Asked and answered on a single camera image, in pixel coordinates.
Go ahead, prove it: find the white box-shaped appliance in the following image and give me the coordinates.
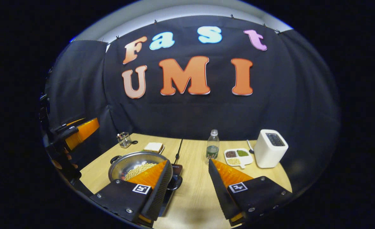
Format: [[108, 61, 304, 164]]
[[254, 129, 289, 169]]

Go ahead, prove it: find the steel pot with soybeans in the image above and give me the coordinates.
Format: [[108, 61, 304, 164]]
[[108, 151, 183, 191]]

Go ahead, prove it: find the sandwich on white plate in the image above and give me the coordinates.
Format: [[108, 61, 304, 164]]
[[143, 142, 165, 155]]

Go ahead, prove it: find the black power cable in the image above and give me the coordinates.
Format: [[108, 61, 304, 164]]
[[174, 139, 183, 165]]

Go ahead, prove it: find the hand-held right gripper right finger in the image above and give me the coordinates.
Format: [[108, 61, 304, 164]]
[[208, 158, 293, 227]]

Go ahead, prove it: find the white divided bean dish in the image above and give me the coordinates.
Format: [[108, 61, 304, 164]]
[[224, 148, 254, 169]]

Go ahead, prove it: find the clear plastic water bottle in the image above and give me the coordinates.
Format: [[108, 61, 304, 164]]
[[206, 129, 220, 160]]

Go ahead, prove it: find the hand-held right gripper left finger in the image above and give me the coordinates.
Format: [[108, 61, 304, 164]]
[[90, 160, 174, 225]]

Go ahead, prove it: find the black induction cooktop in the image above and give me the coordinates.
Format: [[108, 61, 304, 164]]
[[157, 163, 184, 217]]

